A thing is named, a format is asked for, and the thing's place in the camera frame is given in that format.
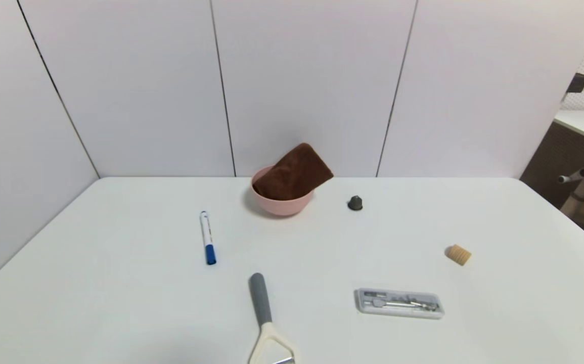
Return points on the pink bowl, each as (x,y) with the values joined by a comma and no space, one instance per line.
(282,205)

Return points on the clear plastic compass case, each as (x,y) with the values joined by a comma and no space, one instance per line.
(399,303)

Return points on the white marker with blue cap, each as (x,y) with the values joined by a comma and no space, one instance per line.
(206,235)

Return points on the tan cork stopper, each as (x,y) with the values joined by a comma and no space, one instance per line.
(458,254)

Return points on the small dark grey cap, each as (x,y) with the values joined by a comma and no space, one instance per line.
(355,203)

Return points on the dark grey pegboard bracket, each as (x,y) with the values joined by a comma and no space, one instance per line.
(577,83)

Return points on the brown cloth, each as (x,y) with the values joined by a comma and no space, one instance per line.
(294,174)

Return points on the brown desk side panel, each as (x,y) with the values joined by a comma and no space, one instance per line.
(554,162)

